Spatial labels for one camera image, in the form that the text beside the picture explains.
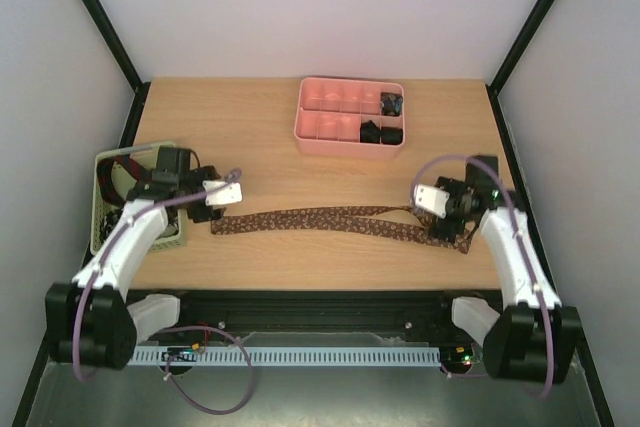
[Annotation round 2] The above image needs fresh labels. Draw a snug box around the brown floral tie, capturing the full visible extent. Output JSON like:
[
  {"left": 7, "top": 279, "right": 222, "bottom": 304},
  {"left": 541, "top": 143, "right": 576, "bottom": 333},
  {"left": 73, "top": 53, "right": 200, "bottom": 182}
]
[{"left": 210, "top": 206, "right": 477, "bottom": 254}]

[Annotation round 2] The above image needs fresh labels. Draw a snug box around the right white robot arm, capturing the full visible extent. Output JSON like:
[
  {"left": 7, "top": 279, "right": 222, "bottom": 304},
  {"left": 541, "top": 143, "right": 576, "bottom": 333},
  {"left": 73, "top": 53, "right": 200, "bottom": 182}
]
[{"left": 410, "top": 155, "right": 582, "bottom": 392}]

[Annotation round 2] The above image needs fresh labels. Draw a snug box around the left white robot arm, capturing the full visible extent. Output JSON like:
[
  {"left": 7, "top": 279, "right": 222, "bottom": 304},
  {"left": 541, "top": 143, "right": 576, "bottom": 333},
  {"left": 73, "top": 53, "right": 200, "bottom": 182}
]
[{"left": 45, "top": 144, "right": 242, "bottom": 382}]

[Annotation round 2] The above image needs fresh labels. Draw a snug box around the red black striped tie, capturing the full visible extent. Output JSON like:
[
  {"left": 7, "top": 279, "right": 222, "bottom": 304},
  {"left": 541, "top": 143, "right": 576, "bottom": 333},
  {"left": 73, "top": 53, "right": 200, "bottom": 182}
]
[{"left": 95, "top": 152, "right": 151, "bottom": 203}]

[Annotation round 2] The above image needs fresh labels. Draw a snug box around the green perforated basket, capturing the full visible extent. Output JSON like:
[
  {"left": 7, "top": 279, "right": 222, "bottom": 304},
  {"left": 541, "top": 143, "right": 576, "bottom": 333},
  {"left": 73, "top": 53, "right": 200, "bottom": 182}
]
[{"left": 89, "top": 141, "right": 187, "bottom": 254}]

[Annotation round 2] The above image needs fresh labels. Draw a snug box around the rolled black tie right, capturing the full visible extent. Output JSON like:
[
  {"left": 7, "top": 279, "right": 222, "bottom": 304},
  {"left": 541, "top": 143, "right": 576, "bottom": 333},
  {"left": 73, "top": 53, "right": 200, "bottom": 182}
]
[{"left": 380, "top": 127, "right": 404, "bottom": 146}]

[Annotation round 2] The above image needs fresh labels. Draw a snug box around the rolled black tie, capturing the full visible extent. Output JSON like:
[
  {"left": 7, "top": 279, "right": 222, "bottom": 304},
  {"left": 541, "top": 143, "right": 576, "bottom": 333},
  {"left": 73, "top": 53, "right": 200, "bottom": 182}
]
[
  {"left": 360, "top": 120, "right": 381, "bottom": 144},
  {"left": 380, "top": 127, "right": 404, "bottom": 146}
]

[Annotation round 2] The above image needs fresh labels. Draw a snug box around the rolled black tie left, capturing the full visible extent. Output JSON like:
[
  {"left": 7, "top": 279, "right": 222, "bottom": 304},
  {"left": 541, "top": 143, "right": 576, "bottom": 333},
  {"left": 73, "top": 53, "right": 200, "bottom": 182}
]
[{"left": 360, "top": 120, "right": 381, "bottom": 144}]

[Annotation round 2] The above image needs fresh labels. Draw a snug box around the rolled blue patterned tie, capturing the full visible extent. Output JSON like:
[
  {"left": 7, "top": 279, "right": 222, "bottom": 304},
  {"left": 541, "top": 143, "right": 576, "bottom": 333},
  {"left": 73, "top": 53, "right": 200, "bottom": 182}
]
[{"left": 380, "top": 92, "right": 404, "bottom": 117}]

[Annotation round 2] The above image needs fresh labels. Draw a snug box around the pink compartment organizer box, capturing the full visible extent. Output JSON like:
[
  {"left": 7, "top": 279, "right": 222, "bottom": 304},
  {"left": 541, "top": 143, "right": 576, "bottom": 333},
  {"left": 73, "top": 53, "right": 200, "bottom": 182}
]
[{"left": 294, "top": 77, "right": 407, "bottom": 161}]

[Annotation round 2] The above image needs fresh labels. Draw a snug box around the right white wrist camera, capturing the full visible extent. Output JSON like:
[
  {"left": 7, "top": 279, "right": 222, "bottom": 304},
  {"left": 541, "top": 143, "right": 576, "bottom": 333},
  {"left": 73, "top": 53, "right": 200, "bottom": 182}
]
[{"left": 413, "top": 184, "right": 450, "bottom": 219}]

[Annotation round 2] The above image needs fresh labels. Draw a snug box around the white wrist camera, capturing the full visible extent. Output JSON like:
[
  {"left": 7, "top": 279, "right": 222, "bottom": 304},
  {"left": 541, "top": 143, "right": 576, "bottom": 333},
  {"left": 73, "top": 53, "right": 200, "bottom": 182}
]
[
  {"left": 203, "top": 180, "right": 243, "bottom": 208},
  {"left": 413, "top": 184, "right": 450, "bottom": 219}
]

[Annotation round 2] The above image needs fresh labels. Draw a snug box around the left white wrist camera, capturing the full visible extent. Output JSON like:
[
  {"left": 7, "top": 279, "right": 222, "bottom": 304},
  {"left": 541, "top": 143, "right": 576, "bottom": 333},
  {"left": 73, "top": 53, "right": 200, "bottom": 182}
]
[{"left": 203, "top": 180, "right": 243, "bottom": 208}]

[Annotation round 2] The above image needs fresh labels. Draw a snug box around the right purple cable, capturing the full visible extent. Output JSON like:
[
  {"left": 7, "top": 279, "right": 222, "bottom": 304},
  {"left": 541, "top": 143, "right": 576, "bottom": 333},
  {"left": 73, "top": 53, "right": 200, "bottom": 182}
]
[{"left": 409, "top": 153, "right": 557, "bottom": 399}]

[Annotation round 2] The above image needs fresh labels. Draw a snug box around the black aluminium frame rail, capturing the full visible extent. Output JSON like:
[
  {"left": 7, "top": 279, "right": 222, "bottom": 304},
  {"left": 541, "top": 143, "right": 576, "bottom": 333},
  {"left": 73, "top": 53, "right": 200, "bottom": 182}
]
[{"left": 152, "top": 289, "right": 502, "bottom": 342}]

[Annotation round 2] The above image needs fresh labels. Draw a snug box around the light blue cable duct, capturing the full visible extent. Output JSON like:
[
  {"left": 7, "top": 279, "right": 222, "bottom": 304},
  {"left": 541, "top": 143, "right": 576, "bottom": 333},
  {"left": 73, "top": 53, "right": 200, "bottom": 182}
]
[{"left": 129, "top": 346, "right": 441, "bottom": 367}]

